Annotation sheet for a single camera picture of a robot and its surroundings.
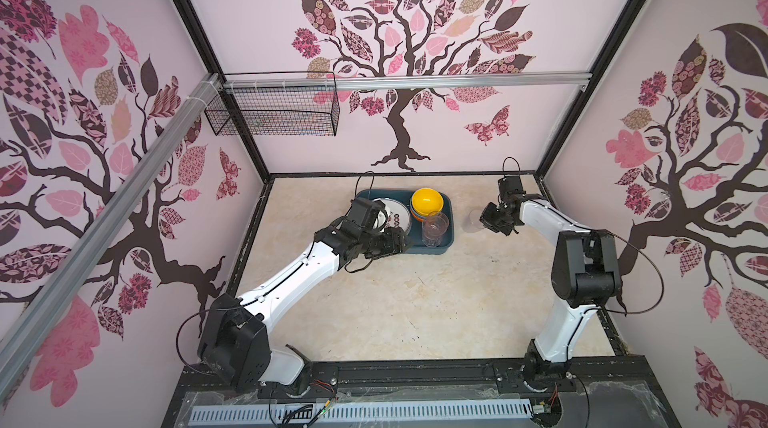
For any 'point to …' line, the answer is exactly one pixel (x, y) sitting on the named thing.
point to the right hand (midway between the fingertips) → (486, 218)
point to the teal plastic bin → (447, 245)
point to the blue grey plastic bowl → (419, 215)
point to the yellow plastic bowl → (427, 200)
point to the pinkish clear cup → (438, 221)
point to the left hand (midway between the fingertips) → (404, 249)
